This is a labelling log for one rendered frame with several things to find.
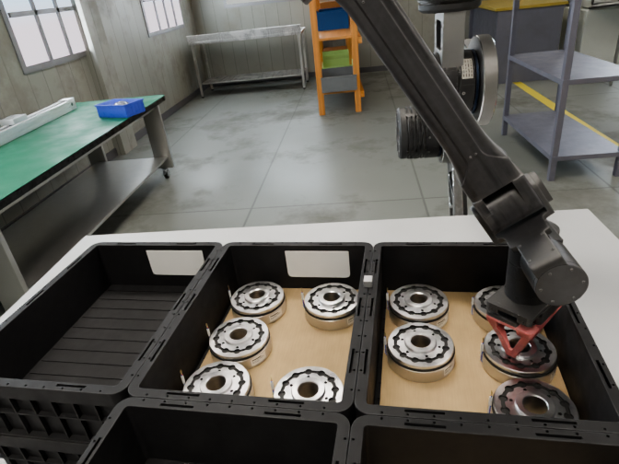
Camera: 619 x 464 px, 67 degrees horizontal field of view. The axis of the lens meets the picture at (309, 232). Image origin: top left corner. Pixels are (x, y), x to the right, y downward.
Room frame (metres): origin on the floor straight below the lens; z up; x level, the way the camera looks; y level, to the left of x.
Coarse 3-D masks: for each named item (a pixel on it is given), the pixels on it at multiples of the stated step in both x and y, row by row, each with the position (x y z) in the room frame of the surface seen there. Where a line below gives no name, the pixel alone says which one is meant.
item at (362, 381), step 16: (368, 288) 0.62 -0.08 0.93; (368, 304) 0.58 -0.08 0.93; (368, 320) 0.54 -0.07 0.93; (576, 320) 0.49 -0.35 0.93; (368, 336) 0.50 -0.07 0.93; (368, 352) 0.47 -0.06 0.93; (592, 352) 0.43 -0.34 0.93; (368, 368) 0.44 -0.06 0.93; (608, 368) 0.40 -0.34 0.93; (608, 384) 0.39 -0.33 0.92; (608, 400) 0.36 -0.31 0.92; (400, 416) 0.37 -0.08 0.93; (416, 416) 0.36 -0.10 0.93; (432, 416) 0.36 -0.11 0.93; (448, 416) 0.36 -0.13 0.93; (464, 416) 0.36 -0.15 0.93; (480, 416) 0.35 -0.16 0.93; (496, 416) 0.35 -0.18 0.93; (512, 416) 0.35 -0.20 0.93; (528, 416) 0.35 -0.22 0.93; (592, 432) 0.32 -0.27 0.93; (608, 432) 0.32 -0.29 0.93
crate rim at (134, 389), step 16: (224, 256) 0.79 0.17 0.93; (368, 256) 0.72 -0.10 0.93; (208, 272) 0.73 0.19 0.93; (368, 272) 0.67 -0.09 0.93; (192, 304) 0.63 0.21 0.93; (176, 320) 0.59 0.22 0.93; (352, 336) 0.51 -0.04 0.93; (160, 352) 0.52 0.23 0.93; (144, 368) 0.49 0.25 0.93; (352, 368) 0.45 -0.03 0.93; (352, 384) 0.42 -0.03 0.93; (192, 400) 0.43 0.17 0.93; (208, 400) 0.42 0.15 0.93; (224, 400) 0.42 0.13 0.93; (240, 400) 0.42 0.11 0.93; (256, 400) 0.41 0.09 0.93; (272, 400) 0.41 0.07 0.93; (288, 400) 0.41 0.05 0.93; (304, 400) 0.40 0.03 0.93; (352, 400) 0.40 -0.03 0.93; (352, 416) 0.39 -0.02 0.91
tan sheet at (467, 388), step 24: (456, 312) 0.65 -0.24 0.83; (456, 336) 0.59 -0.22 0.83; (480, 336) 0.59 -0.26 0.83; (384, 360) 0.56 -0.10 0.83; (456, 360) 0.54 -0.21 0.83; (384, 384) 0.51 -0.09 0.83; (408, 384) 0.50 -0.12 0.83; (432, 384) 0.50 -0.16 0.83; (456, 384) 0.49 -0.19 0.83; (480, 384) 0.49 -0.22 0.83; (552, 384) 0.47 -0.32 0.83; (432, 408) 0.46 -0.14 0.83; (456, 408) 0.45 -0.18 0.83; (480, 408) 0.45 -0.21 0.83
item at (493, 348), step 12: (492, 336) 0.55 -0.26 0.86; (540, 336) 0.54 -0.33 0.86; (492, 348) 0.53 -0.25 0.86; (540, 348) 0.51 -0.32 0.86; (552, 348) 0.51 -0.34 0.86; (492, 360) 0.50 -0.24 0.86; (504, 360) 0.50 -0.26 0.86; (516, 360) 0.49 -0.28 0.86; (528, 360) 0.49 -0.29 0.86; (540, 360) 0.49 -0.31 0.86; (552, 360) 0.49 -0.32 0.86; (516, 372) 0.47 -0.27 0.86; (528, 372) 0.47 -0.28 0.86; (540, 372) 0.47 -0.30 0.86
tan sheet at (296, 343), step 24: (288, 288) 0.79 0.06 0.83; (288, 312) 0.71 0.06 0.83; (288, 336) 0.64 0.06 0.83; (312, 336) 0.64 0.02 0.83; (336, 336) 0.63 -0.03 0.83; (264, 360) 0.59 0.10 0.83; (288, 360) 0.58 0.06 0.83; (312, 360) 0.58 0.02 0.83; (336, 360) 0.57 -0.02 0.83; (264, 384) 0.54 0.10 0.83
